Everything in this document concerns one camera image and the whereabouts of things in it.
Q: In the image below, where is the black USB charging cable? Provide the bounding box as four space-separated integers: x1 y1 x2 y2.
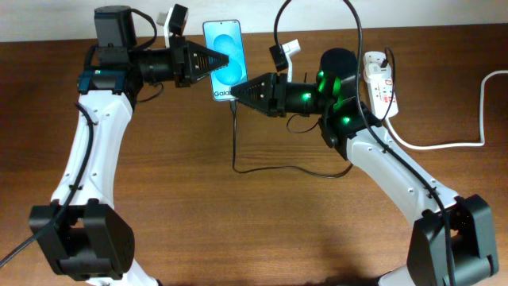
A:
229 46 397 179

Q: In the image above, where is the white power strip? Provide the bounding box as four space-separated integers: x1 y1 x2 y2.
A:
363 52 398 119

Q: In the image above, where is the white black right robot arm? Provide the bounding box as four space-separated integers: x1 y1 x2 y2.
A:
231 48 499 285

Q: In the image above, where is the white power strip cord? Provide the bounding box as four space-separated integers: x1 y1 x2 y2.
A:
383 70 508 151

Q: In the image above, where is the white charger plug adapter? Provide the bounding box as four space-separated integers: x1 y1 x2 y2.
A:
364 60 393 83

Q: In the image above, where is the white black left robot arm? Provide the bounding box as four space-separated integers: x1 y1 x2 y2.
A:
29 5 229 285

